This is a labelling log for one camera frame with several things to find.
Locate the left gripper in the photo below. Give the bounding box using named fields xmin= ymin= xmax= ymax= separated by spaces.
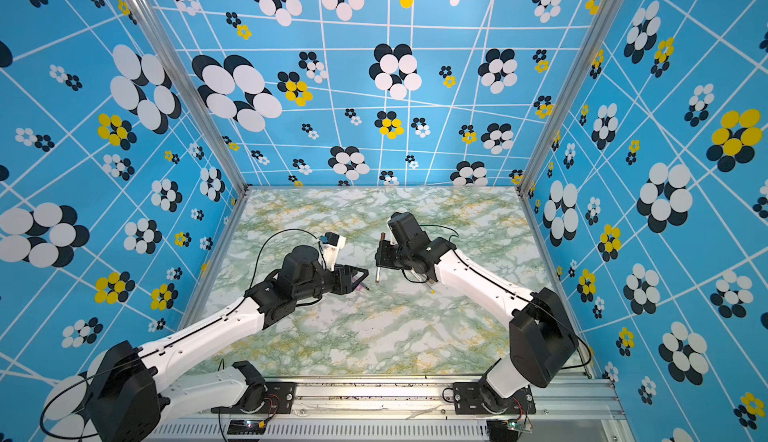
xmin=295 ymin=264 xmax=370 ymax=305

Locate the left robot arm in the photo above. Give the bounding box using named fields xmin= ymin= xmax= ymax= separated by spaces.
xmin=39 ymin=245 xmax=369 ymax=441

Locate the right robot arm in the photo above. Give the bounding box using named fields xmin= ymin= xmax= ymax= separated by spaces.
xmin=375 ymin=212 xmax=584 ymax=414

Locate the left circuit board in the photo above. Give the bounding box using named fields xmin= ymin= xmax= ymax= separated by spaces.
xmin=226 ymin=420 xmax=266 ymax=436

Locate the circuit board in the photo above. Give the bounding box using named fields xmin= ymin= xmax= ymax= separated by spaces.
xmin=486 ymin=420 xmax=532 ymax=442
xmin=226 ymin=420 xmax=266 ymax=436

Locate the right circuit board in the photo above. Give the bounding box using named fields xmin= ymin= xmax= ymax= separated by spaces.
xmin=486 ymin=420 xmax=532 ymax=442

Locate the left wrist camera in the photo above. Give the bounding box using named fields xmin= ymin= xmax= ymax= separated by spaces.
xmin=319 ymin=232 xmax=346 ymax=272

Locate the aluminium front rail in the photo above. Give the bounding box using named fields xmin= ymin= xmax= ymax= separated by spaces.
xmin=146 ymin=375 xmax=634 ymax=441

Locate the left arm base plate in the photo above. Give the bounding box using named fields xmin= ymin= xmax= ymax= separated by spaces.
xmin=211 ymin=380 xmax=297 ymax=415

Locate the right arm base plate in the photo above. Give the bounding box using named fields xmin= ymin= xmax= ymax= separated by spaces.
xmin=447 ymin=382 xmax=537 ymax=417

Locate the right corner aluminium post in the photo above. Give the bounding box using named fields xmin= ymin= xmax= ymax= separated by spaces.
xmin=519 ymin=0 xmax=625 ymax=198

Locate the corner aluminium post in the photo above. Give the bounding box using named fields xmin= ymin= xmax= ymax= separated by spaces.
xmin=519 ymin=0 xmax=625 ymax=198
xmin=126 ymin=0 xmax=248 ymax=197

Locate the left corner aluminium post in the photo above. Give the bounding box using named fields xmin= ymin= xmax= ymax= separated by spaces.
xmin=126 ymin=0 xmax=248 ymax=197

